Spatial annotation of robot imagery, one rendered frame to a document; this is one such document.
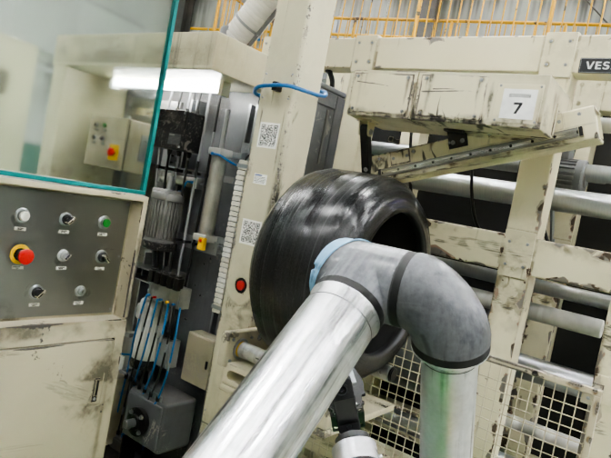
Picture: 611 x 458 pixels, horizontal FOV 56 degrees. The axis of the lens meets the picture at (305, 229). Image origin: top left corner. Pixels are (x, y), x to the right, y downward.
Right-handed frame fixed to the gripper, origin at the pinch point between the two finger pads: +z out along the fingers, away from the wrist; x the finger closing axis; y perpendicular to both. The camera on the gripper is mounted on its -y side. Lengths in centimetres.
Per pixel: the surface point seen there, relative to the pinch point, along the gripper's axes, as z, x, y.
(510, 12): 880, 435, 325
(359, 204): 28.6, 11.7, -18.5
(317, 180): 42.5, 3.4, -17.1
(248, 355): 20.3, -22.3, 21.6
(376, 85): 83, 28, -19
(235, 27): 139, -14, -21
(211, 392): 25, -37, 43
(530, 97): 52, 62, -26
